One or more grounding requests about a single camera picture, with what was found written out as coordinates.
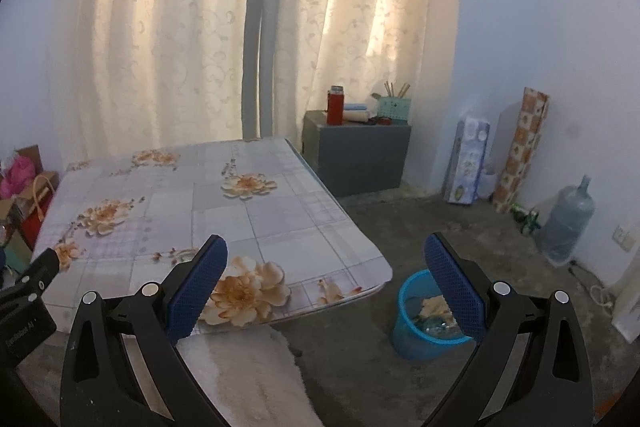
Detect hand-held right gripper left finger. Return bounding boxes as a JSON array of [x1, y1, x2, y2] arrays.
[[60, 234, 229, 427]]

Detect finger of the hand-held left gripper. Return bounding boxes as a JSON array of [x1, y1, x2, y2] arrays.
[[15, 247, 63, 303]]

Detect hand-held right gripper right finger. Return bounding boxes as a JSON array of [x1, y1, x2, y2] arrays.
[[422, 232, 593, 427]]

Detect beige cloth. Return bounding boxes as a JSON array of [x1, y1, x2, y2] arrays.
[[420, 294, 453, 320]]

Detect green plastic bottle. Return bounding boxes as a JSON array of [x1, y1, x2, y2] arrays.
[[410, 314, 463, 340]]

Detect blue mesh waste basket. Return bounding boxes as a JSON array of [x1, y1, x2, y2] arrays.
[[391, 268, 473, 362]]

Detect teal box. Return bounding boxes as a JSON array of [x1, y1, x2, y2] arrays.
[[7, 232, 33, 275]]

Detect red gift bag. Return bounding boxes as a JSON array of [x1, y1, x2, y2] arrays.
[[20, 172, 61, 248]]

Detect pink fluffy item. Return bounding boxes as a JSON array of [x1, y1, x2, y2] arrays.
[[0, 156, 36, 200]]

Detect green glass bottles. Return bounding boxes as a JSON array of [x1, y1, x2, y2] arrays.
[[510, 203, 543, 235]]

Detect brown cardboard box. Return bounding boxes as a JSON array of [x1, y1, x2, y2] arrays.
[[14, 145, 45, 172]]

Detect low table with floral cover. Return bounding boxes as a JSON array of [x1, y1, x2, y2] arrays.
[[34, 137, 393, 338]]

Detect white and blue carton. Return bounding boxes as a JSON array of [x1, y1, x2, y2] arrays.
[[444, 116, 492, 206]]

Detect large clear water jug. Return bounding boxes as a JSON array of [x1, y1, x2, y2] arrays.
[[537, 174, 597, 265]]

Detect orange patterned tall box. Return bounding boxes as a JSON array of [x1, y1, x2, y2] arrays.
[[491, 88, 551, 214]]

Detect grey cabinet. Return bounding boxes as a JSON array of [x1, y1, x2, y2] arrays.
[[301, 109, 413, 198]]

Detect teal utensil holder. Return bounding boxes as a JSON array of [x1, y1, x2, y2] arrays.
[[377, 96, 412, 122]]

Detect wooden chopsticks bundle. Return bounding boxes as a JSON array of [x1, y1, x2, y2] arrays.
[[382, 80, 412, 100]]

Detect red thermos bottle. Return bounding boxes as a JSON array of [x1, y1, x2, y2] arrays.
[[326, 85, 345, 126]]

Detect cream patterned curtain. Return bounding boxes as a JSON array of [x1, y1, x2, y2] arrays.
[[47, 0, 266, 158], [270, 0, 461, 142]]

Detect black cable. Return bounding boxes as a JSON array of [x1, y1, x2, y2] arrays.
[[567, 259, 608, 288]]

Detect white cord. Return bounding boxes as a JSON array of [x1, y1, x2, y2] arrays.
[[590, 282, 616, 310]]

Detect wall outlet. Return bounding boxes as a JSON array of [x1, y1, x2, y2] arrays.
[[612, 221, 640, 253]]

